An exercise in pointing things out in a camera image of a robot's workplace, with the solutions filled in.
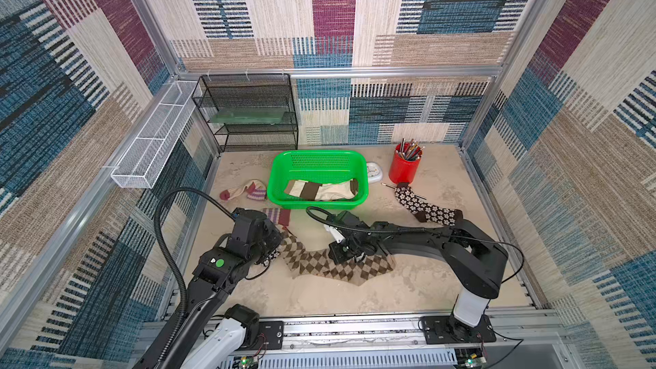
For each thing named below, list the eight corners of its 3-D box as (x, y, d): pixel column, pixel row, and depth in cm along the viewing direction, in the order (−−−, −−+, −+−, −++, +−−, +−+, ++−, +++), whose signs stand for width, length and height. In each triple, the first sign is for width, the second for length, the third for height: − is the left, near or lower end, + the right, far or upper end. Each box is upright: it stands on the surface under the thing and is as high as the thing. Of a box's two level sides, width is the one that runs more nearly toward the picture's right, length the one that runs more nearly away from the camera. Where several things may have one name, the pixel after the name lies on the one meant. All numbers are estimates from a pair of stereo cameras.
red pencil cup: (382, 174, 111) (387, 153, 101) (394, 163, 115) (400, 141, 105) (404, 189, 106) (411, 168, 96) (416, 177, 110) (424, 156, 100)
